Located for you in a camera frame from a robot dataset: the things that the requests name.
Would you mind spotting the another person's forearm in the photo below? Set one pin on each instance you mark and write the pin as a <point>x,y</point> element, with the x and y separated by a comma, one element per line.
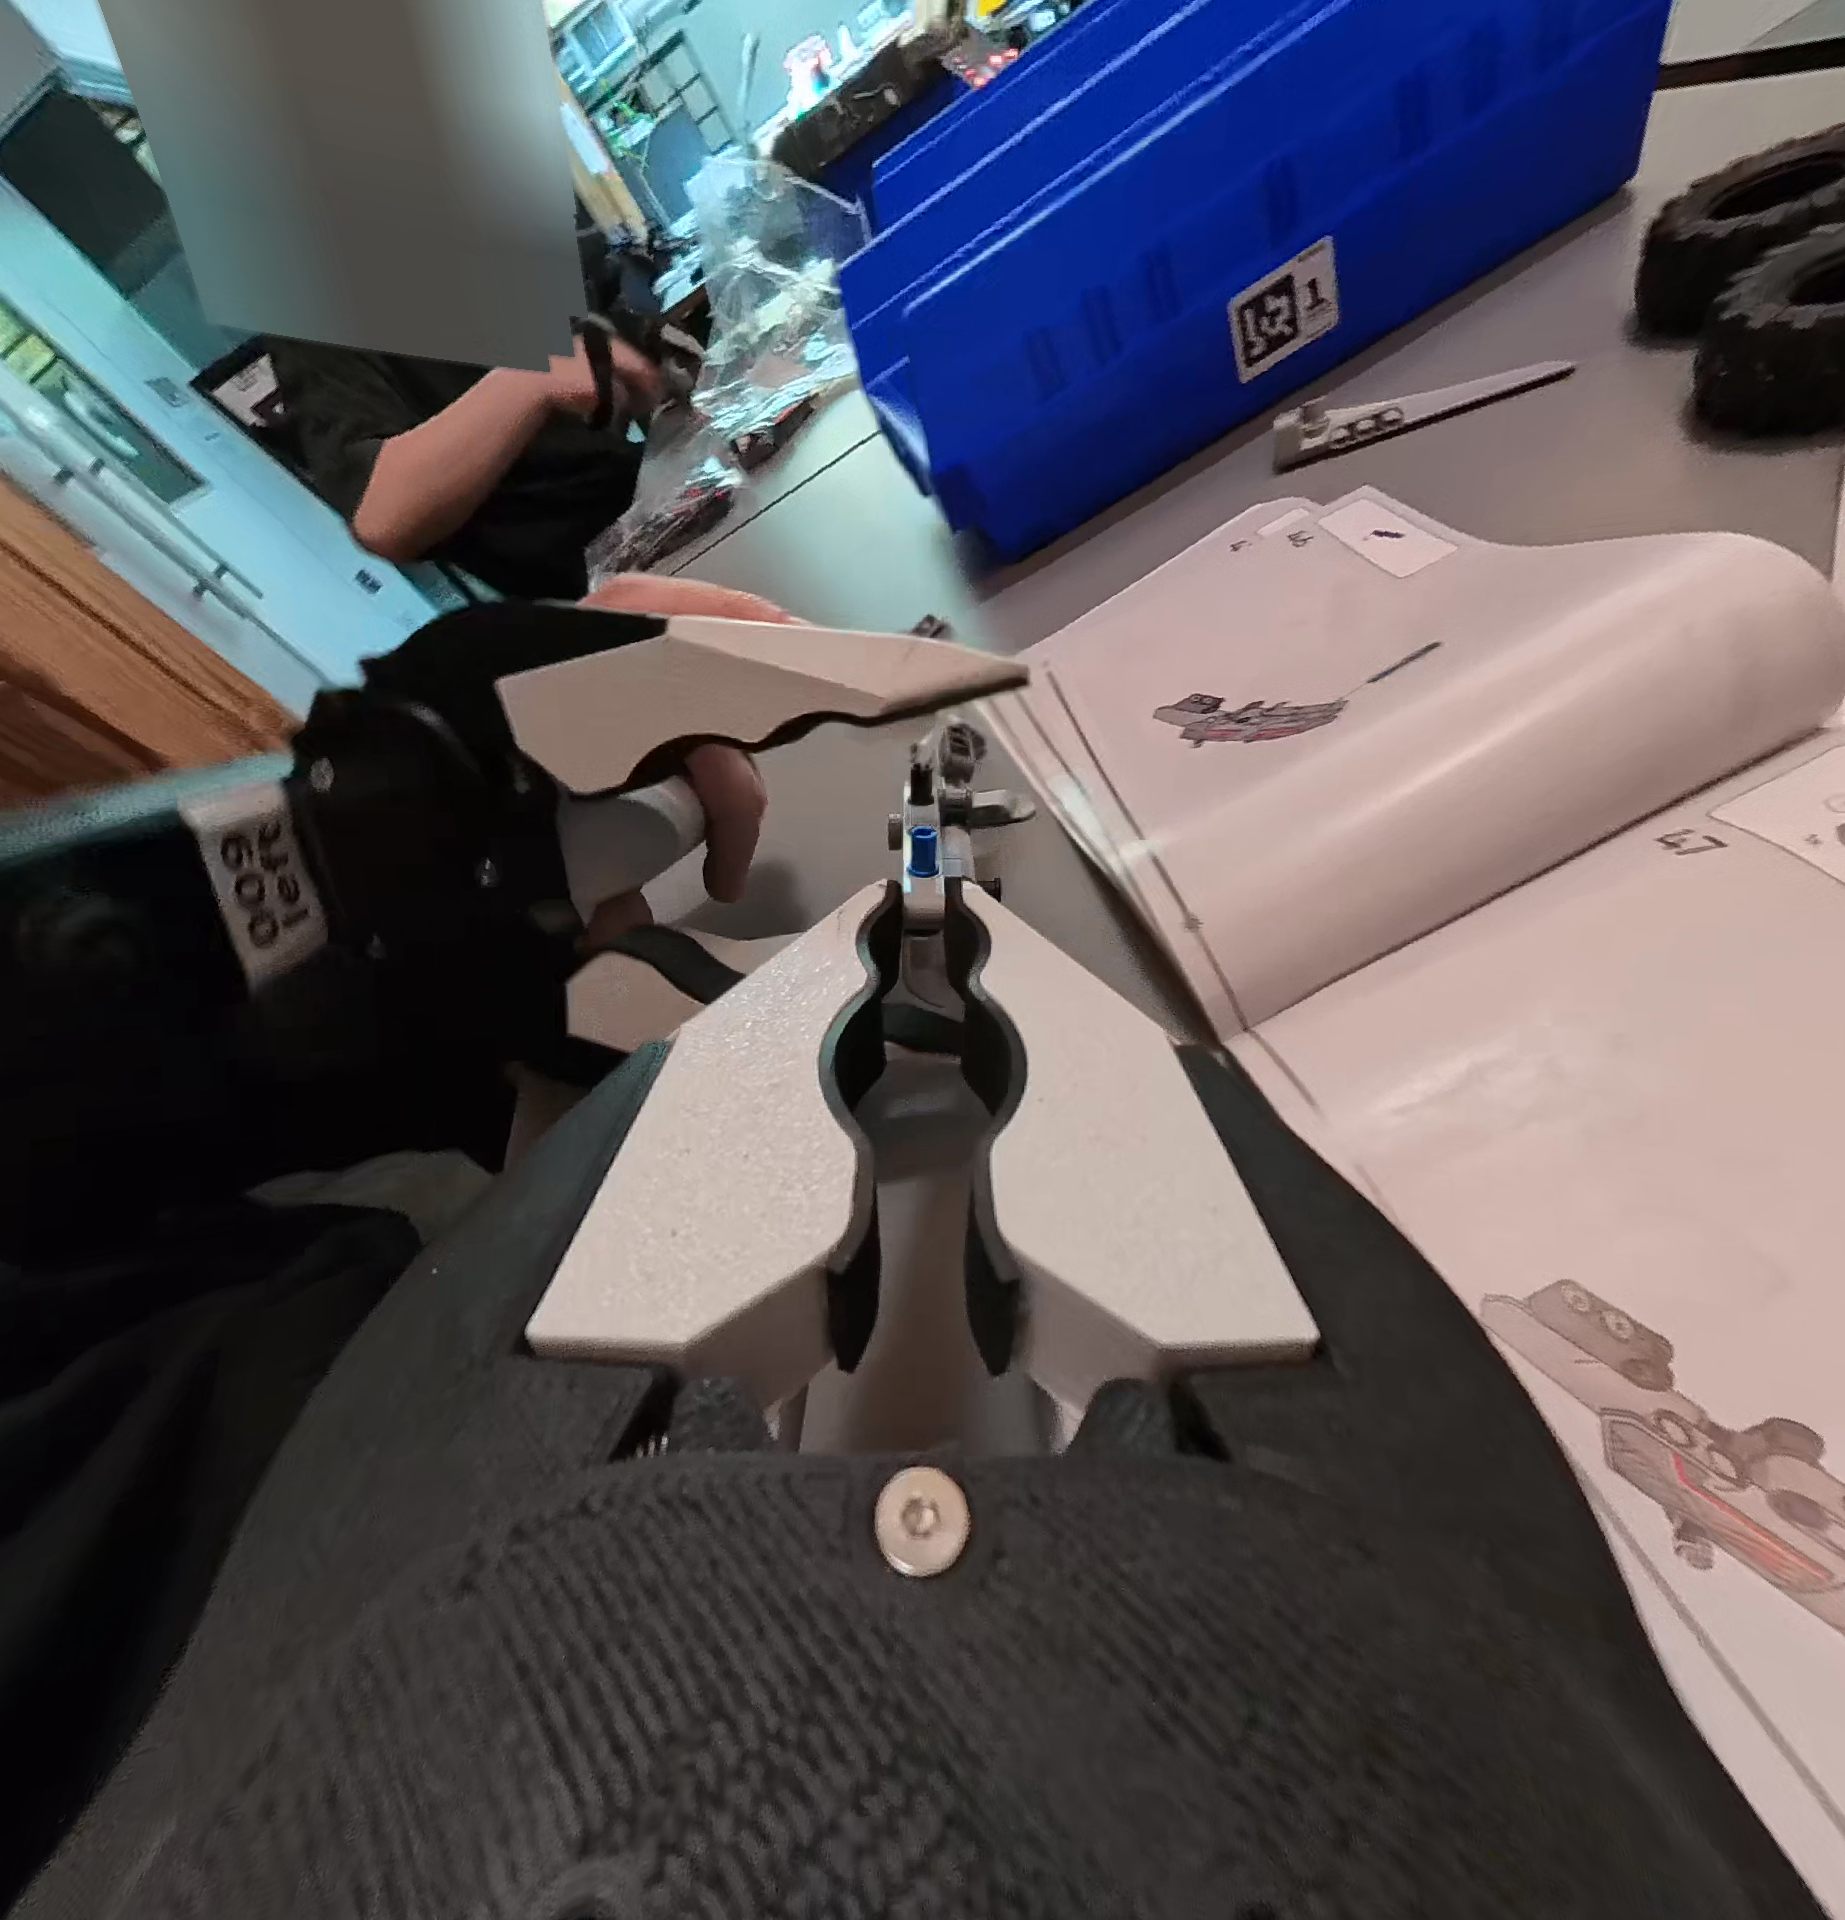
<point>442,466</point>

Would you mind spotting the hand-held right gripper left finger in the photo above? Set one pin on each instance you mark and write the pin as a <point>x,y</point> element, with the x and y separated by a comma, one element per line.
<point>711,1186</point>

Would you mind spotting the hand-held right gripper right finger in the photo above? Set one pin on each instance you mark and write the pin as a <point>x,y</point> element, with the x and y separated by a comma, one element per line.
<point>1146,1201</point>

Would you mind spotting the person's black clothing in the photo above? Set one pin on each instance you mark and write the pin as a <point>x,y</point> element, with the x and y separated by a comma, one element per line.
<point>111,1426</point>

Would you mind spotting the person's left hand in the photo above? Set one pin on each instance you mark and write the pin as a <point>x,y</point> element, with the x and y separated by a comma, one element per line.
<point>729,816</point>

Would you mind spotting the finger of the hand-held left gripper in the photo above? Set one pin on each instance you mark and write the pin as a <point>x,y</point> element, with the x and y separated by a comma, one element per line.
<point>741,681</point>

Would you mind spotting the wooden cabinet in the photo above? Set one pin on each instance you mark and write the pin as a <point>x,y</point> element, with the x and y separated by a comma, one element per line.
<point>82,676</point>

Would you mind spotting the cluttered background shelf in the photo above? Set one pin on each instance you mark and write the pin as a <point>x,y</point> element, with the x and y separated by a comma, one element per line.
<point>862,91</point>

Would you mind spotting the blue storage bin with tag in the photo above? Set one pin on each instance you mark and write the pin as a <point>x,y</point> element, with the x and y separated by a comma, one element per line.
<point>1311,375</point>

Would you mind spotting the glass panelled door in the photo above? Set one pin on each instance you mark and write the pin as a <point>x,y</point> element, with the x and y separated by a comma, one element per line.
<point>187,495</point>

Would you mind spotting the white instruction booklet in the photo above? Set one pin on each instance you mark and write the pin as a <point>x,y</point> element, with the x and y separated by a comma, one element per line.
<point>1536,1051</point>

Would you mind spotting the grey toy brick assembly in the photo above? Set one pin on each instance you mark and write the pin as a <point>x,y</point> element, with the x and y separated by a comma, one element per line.
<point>921,885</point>

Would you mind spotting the plastic bag of brick pieces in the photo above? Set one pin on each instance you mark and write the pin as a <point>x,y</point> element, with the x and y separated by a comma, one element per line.
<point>667,516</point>

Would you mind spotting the long grey brick panel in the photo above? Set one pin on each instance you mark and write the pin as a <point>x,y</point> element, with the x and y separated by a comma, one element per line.
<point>1402,411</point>

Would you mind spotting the black toy tire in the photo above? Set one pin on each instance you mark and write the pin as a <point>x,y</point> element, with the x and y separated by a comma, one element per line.
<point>1792,345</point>
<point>1746,210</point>

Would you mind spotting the clear plastic bag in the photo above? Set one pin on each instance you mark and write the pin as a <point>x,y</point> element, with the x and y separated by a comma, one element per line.
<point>772,271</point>

